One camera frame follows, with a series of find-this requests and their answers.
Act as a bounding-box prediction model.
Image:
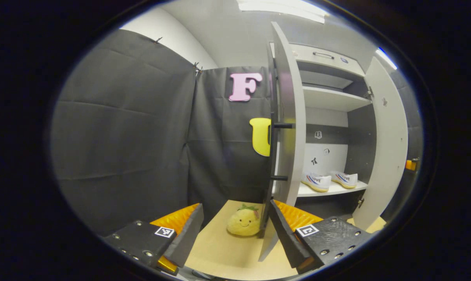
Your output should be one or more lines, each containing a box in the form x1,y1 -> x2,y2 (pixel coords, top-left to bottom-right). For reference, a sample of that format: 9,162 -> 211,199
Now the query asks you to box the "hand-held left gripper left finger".
103,203 -> 205,276

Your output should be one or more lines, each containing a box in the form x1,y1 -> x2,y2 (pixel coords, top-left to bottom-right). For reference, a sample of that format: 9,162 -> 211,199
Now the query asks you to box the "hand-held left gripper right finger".
270,199 -> 373,274

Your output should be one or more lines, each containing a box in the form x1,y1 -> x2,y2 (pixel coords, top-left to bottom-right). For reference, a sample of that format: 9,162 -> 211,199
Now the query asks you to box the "grey shoe cabinet door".
352,57 -> 409,231
258,21 -> 307,262

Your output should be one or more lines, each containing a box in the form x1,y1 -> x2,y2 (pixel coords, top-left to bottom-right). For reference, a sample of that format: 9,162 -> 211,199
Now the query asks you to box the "white striped canvas shoe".
301,173 -> 332,193
330,171 -> 358,189

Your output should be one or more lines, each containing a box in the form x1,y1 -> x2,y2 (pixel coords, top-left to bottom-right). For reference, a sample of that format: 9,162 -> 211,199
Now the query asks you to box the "grey shoe cabinet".
289,42 -> 378,219

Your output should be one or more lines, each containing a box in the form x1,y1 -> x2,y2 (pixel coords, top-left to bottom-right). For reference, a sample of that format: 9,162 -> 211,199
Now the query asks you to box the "grey cabinet drawer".
290,43 -> 367,77

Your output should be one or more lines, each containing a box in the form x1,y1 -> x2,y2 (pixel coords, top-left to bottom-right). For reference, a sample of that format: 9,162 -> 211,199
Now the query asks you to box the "yellow plush toy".
227,204 -> 262,237

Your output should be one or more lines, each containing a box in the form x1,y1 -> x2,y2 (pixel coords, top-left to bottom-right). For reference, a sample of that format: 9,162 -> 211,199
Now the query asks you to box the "small ceiling light panel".
374,47 -> 398,71

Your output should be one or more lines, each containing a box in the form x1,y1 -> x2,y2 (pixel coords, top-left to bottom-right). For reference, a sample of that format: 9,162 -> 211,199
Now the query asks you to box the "large ceiling light panel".
235,0 -> 332,24

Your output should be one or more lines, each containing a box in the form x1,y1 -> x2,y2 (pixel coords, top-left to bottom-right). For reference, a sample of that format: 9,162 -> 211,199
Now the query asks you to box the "black door handle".
269,122 -> 294,182

